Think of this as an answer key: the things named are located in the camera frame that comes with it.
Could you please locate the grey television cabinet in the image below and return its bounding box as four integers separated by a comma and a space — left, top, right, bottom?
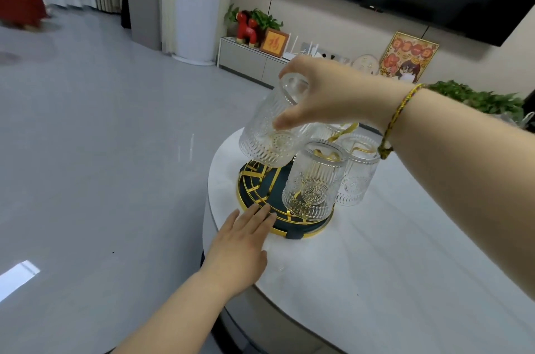
216, 36, 294, 89

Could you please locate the white tower air conditioner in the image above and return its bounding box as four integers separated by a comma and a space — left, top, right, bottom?
160, 0, 235, 66

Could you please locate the person's right forearm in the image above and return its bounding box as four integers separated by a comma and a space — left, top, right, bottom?
384, 84, 535, 301

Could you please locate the person's left hand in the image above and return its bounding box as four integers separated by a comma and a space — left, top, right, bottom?
200, 203, 278, 300

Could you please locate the white wall power socket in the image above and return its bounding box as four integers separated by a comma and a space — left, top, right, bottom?
321, 52, 351, 65

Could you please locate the colourful cartoon poster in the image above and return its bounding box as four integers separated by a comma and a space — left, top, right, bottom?
379, 31, 440, 84

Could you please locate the green potted plant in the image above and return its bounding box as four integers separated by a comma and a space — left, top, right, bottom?
225, 4, 283, 33

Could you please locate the red horse figurine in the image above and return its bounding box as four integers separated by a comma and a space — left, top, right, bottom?
236, 11, 261, 48

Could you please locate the embossed clear glass cup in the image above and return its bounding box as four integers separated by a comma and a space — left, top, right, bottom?
238, 74, 313, 169
282, 140, 350, 223
313, 121, 357, 145
336, 134, 382, 207

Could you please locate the white round decorative fan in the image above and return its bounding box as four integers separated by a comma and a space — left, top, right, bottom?
351, 53, 379, 75

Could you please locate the white router with antennas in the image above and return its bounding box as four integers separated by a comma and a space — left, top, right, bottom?
283, 34, 322, 63

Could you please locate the person's right hand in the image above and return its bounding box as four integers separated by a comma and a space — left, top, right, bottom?
273, 55, 412, 134

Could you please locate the red upholstered stool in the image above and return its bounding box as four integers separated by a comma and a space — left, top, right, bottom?
0, 0, 53, 31

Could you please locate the yellow red braided string bracelet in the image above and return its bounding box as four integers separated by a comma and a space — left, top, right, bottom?
377, 82, 425, 160

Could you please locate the green and gold cup rack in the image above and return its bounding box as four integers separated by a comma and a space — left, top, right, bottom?
237, 121, 360, 240

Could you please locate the green leafy trailing plant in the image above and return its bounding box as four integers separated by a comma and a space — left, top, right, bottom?
428, 80, 526, 125

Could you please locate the wooden framed red picture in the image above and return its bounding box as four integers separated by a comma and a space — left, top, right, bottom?
259, 28, 290, 59

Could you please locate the person's left forearm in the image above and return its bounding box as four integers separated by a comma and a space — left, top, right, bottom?
112, 269, 252, 354

